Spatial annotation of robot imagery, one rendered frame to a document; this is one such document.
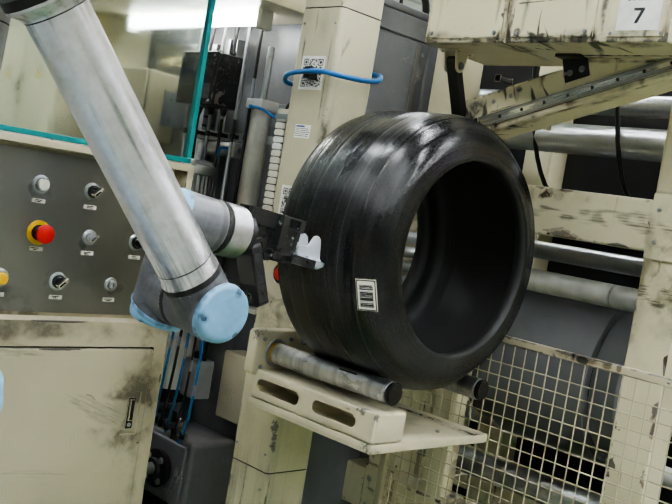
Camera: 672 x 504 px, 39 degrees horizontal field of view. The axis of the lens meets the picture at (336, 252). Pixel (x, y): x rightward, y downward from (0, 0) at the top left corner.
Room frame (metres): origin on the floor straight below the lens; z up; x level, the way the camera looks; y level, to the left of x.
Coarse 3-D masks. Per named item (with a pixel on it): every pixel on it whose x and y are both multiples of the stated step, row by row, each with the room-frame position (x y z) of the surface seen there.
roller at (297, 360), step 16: (272, 352) 1.97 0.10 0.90; (288, 352) 1.94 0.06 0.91; (304, 352) 1.93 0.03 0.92; (288, 368) 1.95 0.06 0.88; (304, 368) 1.90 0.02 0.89; (320, 368) 1.87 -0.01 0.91; (336, 368) 1.84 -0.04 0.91; (352, 368) 1.83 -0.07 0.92; (336, 384) 1.84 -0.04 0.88; (352, 384) 1.80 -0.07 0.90; (368, 384) 1.77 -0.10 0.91; (384, 384) 1.75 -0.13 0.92; (384, 400) 1.75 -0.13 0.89
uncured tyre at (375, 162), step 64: (384, 128) 1.81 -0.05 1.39; (448, 128) 1.80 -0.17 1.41; (320, 192) 1.77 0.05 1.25; (384, 192) 1.70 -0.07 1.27; (448, 192) 2.17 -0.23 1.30; (512, 192) 1.94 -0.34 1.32; (320, 256) 1.74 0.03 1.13; (384, 256) 1.69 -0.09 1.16; (448, 256) 2.20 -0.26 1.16; (512, 256) 2.09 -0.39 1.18; (320, 320) 1.78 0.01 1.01; (384, 320) 1.71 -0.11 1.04; (448, 320) 2.13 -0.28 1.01; (512, 320) 2.00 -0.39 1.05; (448, 384) 1.92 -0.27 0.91
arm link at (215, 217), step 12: (192, 192) 1.49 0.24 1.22; (192, 204) 1.47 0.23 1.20; (204, 204) 1.49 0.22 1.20; (216, 204) 1.51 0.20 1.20; (228, 204) 1.54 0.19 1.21; (204, 216) 1.48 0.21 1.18; (216, 216) 1.50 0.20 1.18; (228, 216) 1.52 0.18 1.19; (204, 228) 1.48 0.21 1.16; (216, 228) 1.50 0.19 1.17; (228, 228) 1.52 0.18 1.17; (216, 240) 1.51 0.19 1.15; (228, 240) 1.52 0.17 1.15; (216, 252) 1.53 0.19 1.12
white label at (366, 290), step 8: (360, 280) 1.68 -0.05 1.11; (368, 280) 1.68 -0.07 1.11; (360, 288) 1.69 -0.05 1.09; (368, 288) 1.68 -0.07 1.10; (376, 288) 1.67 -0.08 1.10; (360, 296) 1.69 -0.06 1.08; (368, 296) 1.68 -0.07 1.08; (376, 296) 1.68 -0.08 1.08; (360, 304) 1.69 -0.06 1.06; (368, 304) 1.69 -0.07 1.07; (376, 304) 1.68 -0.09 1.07
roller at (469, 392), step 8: (472, 376) 1.97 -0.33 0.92; (456, 384) 1.97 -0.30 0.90; (464, 384) 1.96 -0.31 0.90; (472, 384) 1.95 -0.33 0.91; (480, 384) 1.94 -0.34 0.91; (456, 392) 1.99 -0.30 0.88; (464, 392) 1.96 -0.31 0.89; (472, 392) 1.95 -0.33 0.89; (480, 392) 1.95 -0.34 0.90; (480, 400) 1.96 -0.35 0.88
